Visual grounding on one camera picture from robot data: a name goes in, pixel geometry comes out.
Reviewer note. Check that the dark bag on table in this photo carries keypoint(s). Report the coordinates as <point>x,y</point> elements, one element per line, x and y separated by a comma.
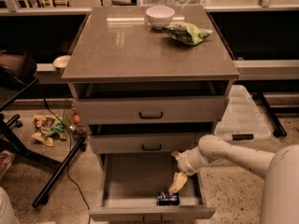
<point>16,69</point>

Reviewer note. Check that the green chip bag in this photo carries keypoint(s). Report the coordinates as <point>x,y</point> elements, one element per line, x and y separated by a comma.
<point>187,33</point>

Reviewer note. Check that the white object bottom left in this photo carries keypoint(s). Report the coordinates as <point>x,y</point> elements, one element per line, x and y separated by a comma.
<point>7,215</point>

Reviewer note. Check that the small white bowl on ledge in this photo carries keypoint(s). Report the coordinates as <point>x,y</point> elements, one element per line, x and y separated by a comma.
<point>62,61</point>

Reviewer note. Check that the white ceramic bowl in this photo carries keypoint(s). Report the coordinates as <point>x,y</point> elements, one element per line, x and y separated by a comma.
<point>160,16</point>

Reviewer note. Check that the grey drawer cabinet with countertop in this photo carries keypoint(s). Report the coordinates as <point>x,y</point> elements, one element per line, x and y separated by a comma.
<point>120,56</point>

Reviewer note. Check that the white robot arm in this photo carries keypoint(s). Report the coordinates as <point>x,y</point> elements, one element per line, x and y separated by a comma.
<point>280,172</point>

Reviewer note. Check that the grey drawer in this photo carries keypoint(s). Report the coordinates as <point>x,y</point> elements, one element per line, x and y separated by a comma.
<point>153,142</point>
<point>150,110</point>
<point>131,184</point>

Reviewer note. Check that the black stand leg right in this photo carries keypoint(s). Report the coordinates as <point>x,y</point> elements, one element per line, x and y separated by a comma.
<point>279,131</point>

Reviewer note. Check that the clear plastic storage bin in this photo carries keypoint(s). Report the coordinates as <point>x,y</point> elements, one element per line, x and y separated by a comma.
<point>242,119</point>

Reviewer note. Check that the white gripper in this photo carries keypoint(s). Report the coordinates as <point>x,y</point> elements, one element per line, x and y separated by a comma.
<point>184,162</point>

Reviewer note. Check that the snack bags on floor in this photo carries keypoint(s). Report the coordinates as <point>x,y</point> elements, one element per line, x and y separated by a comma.
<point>48,127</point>

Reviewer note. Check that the top grey drawer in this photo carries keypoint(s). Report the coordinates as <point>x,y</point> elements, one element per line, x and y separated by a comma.
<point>150,110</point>

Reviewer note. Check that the snack bag left edge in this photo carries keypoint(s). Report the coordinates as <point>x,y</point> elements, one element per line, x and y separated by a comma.
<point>6,160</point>

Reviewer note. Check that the middle grey drawer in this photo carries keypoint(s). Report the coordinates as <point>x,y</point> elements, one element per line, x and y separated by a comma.
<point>153,142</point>

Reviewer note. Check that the wire basket with items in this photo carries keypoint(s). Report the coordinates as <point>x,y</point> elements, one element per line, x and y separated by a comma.
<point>71,119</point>

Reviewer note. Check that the bottom grey drawer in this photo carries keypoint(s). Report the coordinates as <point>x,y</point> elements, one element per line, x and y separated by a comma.
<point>131,184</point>

